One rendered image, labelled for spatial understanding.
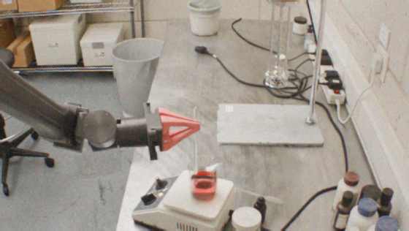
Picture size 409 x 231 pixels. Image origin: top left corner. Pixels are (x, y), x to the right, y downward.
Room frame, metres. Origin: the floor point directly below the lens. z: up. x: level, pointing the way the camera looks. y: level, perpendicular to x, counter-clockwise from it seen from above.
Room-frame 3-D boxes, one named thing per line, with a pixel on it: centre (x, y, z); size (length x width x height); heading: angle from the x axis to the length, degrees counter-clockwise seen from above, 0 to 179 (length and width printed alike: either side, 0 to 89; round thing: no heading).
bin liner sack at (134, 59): (2.33, 0.37, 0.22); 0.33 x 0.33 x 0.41
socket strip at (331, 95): (1.39, -0.43, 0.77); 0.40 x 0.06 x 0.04; 178
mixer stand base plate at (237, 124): (1.07, -0.19, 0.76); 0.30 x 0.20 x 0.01; 88
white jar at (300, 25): (1.80, -0.42, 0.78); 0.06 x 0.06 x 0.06
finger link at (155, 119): (0.68, 0.05, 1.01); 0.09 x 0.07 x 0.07; 102
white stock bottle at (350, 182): (0.72, -0.33, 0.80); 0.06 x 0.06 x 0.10
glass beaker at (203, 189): (0.68, 0.00, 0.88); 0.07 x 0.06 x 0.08; 46
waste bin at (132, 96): (2.33, 0.37, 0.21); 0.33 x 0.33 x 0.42
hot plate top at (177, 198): (0.69, 0.01, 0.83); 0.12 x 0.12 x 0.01; 68
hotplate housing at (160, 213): (0.70, 0.04, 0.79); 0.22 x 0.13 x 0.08; 68
